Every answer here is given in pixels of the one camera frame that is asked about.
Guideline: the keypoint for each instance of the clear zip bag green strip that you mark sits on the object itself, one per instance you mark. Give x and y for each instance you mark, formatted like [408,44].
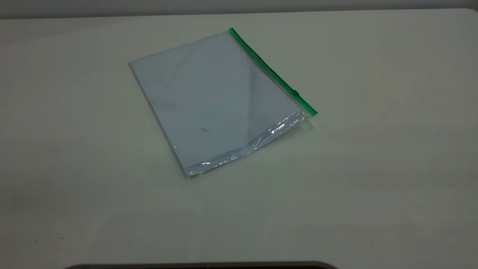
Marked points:
[224,74]

